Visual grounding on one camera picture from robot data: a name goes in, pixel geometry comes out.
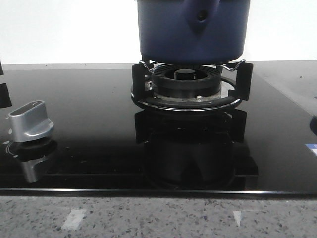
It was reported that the silver stove knob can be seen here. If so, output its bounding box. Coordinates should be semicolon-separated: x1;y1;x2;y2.
8;100;54;142

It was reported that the black glass gas stove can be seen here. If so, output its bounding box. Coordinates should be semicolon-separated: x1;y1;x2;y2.
0;61;317;198

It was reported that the black pan support ring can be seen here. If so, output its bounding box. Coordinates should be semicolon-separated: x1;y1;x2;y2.
130;61;254;113

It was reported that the black left pan support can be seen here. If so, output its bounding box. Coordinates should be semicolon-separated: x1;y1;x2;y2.
0;61;12;109

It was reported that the dark blue pot lid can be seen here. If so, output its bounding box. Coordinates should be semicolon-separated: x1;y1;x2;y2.
310;115;317;135

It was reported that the blue cooking pot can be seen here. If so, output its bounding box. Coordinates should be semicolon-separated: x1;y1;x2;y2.
137;0;250;65

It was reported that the black gas burner head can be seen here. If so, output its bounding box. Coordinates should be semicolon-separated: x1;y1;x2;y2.
152;64;221;98

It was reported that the blue white label sticker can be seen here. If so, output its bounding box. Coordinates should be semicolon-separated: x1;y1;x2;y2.
306;144;317;157

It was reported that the silver wire pot trivet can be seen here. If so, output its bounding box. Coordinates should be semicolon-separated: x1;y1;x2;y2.
139;59;246;73

